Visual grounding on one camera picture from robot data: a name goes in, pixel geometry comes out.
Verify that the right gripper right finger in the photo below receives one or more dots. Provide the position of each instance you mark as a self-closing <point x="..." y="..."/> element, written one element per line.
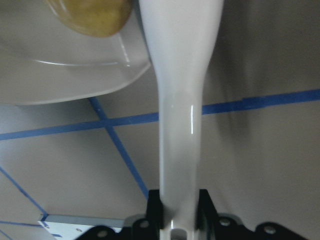
<point x="226" y="227"/>

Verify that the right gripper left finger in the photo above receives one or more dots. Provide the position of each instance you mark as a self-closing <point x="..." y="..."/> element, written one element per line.
<point x="145" y="228"/>

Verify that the beige hand brush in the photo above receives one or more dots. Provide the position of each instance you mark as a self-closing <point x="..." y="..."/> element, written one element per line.
<point x="180" y="36"/>

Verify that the beige plastic dustpan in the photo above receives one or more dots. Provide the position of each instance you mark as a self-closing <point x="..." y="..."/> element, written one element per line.
<point x="42" y="61"/>

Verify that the yellow crumpled bread toy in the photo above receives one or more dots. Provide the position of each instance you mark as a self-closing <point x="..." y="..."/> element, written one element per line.
<point x="96" y="18"/>

